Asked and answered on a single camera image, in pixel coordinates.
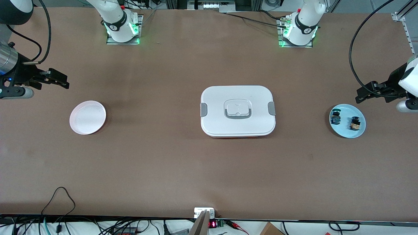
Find light blue round plate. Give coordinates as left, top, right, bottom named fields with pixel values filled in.
left=329, top=104, right=366, bottom=139

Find pink round plate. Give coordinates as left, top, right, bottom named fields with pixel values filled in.
left=69, top=100, right=107, bottom=135

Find brown cardboard box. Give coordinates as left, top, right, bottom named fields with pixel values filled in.
left=260, top=222, right=285, bottom=235

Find white power strip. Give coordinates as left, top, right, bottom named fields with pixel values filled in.
left=188, top=0, right=236, bottom=13

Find red clip test leads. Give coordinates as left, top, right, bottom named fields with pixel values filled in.
left=225, top=220, right=249, bottom=235

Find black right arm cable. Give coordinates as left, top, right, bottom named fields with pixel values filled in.
left=6, top=0, right=52, bottom=64

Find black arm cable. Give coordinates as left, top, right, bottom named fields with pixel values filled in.
left=6, top=0, right=52, bottom=64
left=348, top=0, right=396, bottom=98

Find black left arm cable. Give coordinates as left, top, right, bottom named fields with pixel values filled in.
left=348, top=0, right=396, bottom=98

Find aluminium frame rail with holes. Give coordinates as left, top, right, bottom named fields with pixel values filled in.
left=391, top=0, right=418, bottom=55

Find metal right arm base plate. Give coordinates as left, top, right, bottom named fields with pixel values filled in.
left=106, top=15, right=143, bottom=45

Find black looped cable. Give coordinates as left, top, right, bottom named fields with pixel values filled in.
left=41, top=187, right=76, bottom=226

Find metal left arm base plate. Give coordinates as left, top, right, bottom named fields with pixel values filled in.
left=277, top=18, right=313, bottom=48

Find white lunch box grey handle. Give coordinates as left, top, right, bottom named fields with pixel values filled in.
left=200, top=85, right=276, bottom=138

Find black cable across table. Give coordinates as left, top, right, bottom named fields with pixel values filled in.
left=219, top=11, right=289, bottom=28

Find white mounting bracket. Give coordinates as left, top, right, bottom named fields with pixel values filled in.
left=194, top=208, right=216, bottom=218

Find aluminium camera mount profile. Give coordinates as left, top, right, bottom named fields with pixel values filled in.
left=189, top=210, right=210, bottom=235

